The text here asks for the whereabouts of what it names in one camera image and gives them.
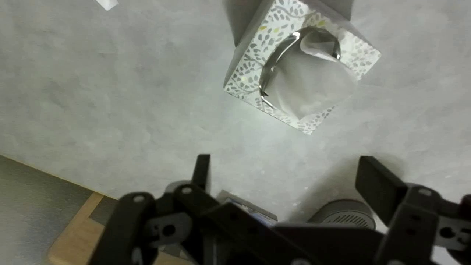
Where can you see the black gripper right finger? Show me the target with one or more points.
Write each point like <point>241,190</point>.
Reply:
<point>416,221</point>

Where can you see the crumpled white tissue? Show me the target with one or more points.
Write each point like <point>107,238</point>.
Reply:
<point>106,3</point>

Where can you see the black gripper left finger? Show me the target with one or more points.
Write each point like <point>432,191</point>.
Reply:
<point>147,230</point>

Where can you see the patterned cube tissue box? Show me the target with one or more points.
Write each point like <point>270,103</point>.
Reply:
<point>251,66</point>

